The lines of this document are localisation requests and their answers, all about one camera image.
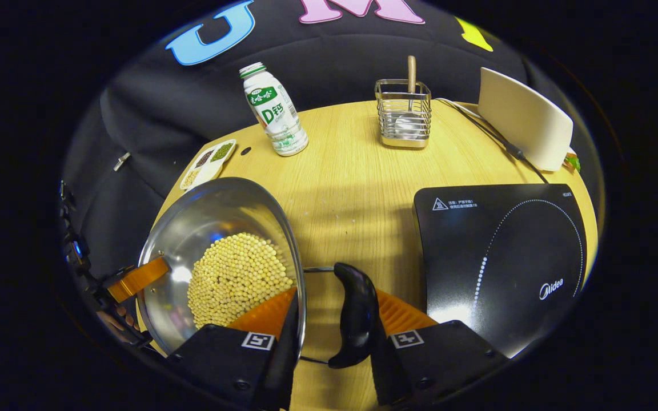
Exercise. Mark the sandwich on plate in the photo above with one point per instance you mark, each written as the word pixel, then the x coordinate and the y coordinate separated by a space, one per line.
pixel 572 161

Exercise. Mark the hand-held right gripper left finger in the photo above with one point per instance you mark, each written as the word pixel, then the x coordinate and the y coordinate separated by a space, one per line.
pixel 283 365

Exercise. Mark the pile of soybeans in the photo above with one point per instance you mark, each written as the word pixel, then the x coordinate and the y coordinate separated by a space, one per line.
pixel 237 279

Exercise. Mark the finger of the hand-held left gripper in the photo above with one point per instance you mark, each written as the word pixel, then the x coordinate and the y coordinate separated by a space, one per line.
pixel 137 278

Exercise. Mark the white drink bottle green label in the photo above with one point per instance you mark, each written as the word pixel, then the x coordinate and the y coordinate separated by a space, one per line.
pixel 275 114

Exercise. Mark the white toaster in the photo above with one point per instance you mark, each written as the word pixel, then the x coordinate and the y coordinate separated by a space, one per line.
pixel 526 123

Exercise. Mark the white divided dish with beans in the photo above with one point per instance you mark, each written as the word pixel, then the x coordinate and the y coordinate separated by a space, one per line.
pixel 209 162

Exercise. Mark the silver backdrop clip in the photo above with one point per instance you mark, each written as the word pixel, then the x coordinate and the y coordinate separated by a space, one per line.
pixel 121 161

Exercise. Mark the black induction cooktop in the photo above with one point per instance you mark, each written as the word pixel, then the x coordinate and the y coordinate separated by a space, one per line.
pixel 506 257

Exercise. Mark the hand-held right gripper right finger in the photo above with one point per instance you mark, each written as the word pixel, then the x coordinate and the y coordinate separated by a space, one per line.
pixel 389 371

